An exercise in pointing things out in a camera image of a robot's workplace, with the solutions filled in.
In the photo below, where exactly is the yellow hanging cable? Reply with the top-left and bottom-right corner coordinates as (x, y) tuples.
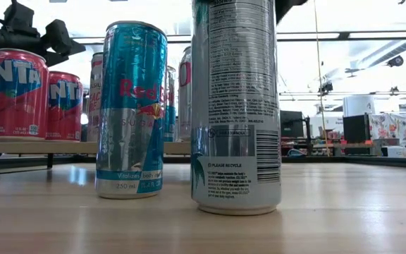
(312, 0), (331, 158)

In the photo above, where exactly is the black overhead beam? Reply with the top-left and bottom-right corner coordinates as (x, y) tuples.
(71, 30), (406, 46)

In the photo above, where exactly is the white container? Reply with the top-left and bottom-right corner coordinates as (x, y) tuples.
(386, 145), (406, 158)

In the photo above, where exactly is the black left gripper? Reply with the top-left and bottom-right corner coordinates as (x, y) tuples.
(0, 1), (87, 68)

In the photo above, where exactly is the white cabinet box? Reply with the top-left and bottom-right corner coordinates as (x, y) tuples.
(342, 95), (376, 118)

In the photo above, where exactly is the white Celsius Peach Vibe can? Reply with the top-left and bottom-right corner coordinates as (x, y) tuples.
(86, 52), (104, 143)
(190, 0), (283, 217)

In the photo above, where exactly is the cluttered background workbench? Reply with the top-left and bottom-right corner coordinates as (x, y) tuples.
(282, 139), (376, 157)

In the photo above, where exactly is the black square panel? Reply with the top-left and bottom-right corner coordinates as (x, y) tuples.
(343, 114), (371, 145)

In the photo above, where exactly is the silver Diet Coke can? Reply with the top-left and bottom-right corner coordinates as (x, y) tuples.
(177, 45), (193, 143)

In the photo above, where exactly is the floral patterned cloth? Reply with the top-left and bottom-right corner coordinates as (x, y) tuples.
(368, 111), (406, 159)

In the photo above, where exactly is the black ceiling-mounted device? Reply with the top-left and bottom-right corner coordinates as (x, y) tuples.
(386, 55), (405, 68)

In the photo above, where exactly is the black aluminium table frame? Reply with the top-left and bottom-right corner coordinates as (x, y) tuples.
(0, 155), (406, 176)

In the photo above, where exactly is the red Fanta can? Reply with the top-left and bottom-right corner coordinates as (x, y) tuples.
(46, 71), (84, 142)
(0, 48), (50, 142)

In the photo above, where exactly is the black background monitor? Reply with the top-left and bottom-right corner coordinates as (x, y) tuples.
(279, 110), (312, 156)

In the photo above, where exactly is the blue silver Red Bull can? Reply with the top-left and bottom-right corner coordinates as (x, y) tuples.
(163, 65), (178, 143)
(95, 20), (168, 200)

